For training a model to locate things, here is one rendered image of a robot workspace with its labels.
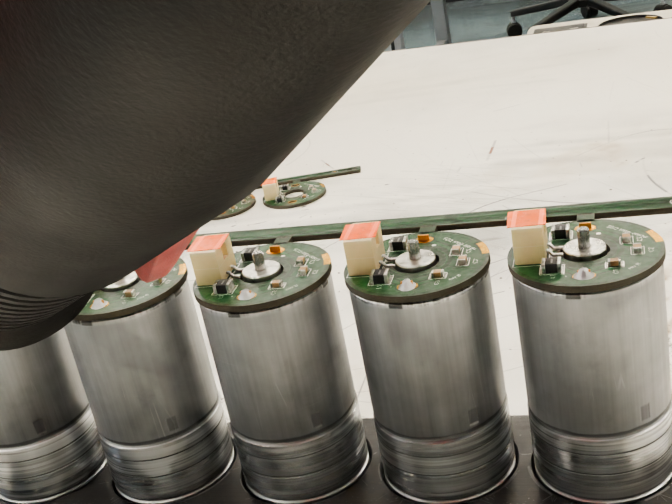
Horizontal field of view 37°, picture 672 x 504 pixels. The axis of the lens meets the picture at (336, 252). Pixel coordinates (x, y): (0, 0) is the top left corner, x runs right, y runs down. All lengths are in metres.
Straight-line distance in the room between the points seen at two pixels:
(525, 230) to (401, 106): 0.33
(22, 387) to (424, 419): 0.08
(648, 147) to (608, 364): 0.23
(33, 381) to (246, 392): 0.04
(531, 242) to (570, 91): 0.31
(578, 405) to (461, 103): 0.32
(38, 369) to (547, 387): 0.09
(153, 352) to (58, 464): 0.04
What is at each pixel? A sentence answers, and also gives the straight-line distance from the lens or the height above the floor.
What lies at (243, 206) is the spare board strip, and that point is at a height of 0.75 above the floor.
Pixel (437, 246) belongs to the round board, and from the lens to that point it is 0.18.
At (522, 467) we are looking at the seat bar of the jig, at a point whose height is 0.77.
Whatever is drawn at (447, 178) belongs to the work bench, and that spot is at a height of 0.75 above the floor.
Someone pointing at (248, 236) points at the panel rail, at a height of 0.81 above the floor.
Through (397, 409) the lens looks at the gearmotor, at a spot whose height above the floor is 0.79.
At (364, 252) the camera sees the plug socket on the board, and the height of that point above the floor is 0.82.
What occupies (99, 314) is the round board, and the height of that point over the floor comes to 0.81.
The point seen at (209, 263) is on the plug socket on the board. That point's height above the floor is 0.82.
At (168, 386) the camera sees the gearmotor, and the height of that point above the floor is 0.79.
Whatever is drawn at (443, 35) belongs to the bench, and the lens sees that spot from 3.19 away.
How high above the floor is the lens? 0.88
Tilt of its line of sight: 23 degrees down
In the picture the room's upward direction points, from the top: 11 degrees counter-clockwise
